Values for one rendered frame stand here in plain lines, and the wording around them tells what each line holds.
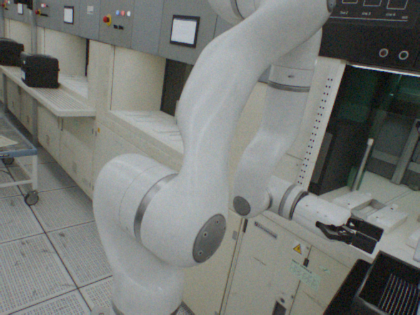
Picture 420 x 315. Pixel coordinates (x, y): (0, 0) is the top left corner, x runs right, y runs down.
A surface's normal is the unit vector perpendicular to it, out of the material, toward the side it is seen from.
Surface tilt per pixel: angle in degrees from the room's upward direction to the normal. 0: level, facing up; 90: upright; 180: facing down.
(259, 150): 48
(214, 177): 59
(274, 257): 90
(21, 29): 90
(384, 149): 90
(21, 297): 0
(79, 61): 90
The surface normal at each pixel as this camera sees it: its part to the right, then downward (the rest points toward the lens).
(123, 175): -0.31, -0.60
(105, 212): -0.56, 0.32
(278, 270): -0.74, 0.10
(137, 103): 0.65, 0.35
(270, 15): -0.13, 0.39
